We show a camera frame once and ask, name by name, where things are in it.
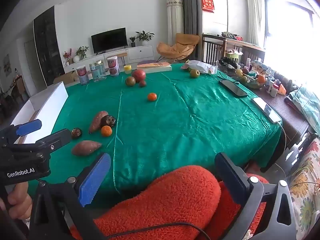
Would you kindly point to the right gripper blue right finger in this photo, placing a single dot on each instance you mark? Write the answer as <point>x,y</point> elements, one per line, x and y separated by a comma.
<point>239,185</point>

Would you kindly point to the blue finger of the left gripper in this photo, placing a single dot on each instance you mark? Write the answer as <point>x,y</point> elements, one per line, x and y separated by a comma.
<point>29,127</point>
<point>54,141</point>

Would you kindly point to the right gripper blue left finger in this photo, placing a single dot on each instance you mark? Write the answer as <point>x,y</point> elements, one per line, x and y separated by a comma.
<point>87,183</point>

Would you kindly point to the sweet potato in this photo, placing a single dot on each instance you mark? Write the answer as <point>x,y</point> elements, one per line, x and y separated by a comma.
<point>96,122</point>
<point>85,147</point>

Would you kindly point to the small orange tangerine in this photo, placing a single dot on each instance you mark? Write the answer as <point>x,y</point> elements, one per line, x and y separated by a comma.
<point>106,131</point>

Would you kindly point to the dark mangosteen large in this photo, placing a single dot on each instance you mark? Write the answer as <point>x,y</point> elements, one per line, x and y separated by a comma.
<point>108,120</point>

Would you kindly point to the green-brown round fruit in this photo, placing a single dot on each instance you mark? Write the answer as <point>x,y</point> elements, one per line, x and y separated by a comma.
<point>130,81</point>

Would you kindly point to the small dark red fruit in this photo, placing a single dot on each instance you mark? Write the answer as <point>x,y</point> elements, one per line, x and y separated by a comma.
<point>142,83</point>

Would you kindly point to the orange tangerine table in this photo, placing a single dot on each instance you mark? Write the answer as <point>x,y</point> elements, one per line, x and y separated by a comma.
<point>152,96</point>

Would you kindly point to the red apple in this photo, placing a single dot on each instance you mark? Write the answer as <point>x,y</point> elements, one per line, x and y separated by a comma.
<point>139,75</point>

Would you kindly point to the yellow-green pear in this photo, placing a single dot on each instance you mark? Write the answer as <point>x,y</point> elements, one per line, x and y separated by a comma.
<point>195,73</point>

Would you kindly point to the person's left hand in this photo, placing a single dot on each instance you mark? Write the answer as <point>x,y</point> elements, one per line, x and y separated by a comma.
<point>20,201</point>

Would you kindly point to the white cardboard box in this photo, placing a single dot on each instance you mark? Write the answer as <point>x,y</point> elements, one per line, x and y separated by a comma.
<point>45,106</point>

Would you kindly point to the brown cardboard box floor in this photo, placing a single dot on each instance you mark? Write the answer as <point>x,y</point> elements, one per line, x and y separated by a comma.
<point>67,78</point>

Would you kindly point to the floral sofa cover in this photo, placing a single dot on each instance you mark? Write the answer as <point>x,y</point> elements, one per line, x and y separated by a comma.
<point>304,190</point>

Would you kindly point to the red label tin left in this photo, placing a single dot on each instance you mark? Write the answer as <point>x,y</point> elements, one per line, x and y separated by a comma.
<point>82,75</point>

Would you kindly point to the red label tin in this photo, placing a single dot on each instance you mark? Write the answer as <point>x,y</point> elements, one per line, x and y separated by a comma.
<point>82,75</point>
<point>113,65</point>

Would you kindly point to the black display cabinet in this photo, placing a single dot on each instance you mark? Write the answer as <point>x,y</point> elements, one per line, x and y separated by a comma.
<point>47,46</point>

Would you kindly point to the white tablet device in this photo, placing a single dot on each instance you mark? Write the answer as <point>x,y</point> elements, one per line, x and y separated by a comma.
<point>269,112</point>

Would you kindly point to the red flowers vase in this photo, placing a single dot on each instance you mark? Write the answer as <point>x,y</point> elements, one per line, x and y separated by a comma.
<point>68,56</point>

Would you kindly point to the clear glass jar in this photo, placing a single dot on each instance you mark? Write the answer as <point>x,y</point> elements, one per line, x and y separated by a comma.
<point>97,70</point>

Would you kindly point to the green satin tablecloth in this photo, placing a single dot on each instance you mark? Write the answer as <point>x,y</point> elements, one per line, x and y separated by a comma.
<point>191,121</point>

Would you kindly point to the potted plant left of tv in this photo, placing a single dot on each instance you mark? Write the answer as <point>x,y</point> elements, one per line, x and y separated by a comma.
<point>81,52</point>

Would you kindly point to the potted plant of tv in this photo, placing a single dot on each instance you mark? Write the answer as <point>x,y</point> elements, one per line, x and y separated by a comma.
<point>144,37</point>
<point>81,52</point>

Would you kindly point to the red label tin right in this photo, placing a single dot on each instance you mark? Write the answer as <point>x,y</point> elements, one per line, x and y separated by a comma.
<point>113,65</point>

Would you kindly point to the black smartphone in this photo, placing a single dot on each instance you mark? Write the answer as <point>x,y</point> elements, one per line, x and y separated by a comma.
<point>234,88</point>

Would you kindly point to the yellow lidded small jar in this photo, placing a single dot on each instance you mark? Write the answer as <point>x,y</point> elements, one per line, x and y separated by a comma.
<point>128,69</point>

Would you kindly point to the fruit bowl on side table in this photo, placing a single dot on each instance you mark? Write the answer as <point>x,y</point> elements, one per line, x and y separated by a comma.
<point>248,81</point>

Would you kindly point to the wooden stool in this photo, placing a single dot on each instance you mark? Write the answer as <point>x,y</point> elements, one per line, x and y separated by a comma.
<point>122,57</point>

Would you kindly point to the black television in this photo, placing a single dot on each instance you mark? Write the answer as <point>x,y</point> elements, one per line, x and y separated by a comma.
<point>107,40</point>

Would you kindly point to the white tv cabinet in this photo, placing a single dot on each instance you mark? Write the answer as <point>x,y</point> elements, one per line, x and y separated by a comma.
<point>135,55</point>

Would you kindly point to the white plastic bag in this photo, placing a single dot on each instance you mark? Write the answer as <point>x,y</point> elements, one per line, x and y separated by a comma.
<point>203,68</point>

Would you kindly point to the flat white orange box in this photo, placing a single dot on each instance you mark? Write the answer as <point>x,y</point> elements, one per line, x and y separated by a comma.
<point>155,67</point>

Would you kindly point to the potted plant right of tv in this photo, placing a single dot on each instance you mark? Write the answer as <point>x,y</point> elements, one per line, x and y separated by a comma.
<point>144,37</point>

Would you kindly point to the dark wooden bench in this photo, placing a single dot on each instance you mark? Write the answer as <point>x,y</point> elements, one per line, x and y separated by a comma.
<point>215,47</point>

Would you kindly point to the orange lounge chair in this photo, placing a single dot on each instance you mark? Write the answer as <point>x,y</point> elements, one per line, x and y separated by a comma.
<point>183,47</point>

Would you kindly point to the standing air conditioner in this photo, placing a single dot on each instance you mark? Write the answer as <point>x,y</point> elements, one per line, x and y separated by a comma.
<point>175,19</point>

